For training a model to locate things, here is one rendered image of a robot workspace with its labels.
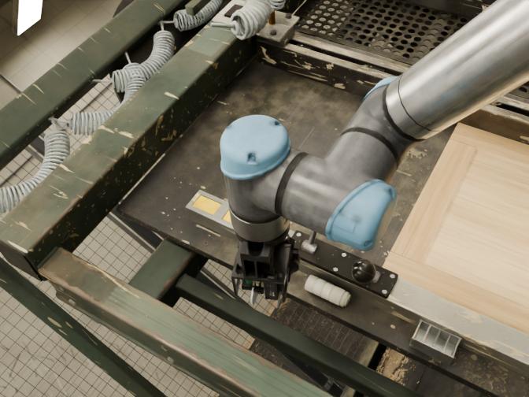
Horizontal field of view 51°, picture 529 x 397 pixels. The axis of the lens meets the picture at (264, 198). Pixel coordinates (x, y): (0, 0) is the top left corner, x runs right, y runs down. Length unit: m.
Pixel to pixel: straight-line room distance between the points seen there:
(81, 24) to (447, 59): 6.19
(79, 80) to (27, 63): 4.63
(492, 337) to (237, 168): 0.56
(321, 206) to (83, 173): 0.66
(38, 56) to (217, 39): 5.08
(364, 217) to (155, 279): 0.63
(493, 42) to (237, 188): 0.29
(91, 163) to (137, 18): 0.81
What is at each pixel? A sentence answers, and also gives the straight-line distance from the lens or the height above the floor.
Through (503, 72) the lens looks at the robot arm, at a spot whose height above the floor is 1.59.
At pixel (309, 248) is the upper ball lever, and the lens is 0.99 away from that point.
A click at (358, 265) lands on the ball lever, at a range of 0.86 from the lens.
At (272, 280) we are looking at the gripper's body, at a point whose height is 1.56.
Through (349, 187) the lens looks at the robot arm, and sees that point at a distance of 0.56.
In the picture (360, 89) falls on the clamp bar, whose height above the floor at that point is 1.55.
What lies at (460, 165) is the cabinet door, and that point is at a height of 1.32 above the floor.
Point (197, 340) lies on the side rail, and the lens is 0.93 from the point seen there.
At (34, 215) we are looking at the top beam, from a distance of 1.10.
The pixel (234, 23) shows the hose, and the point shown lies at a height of 1.86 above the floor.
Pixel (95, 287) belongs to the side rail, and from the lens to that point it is 1.03.
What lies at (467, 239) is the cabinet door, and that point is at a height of 1.26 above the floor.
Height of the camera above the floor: 1.74
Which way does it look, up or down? 8 degrees down
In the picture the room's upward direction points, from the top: 49 degrees counter-clockwise
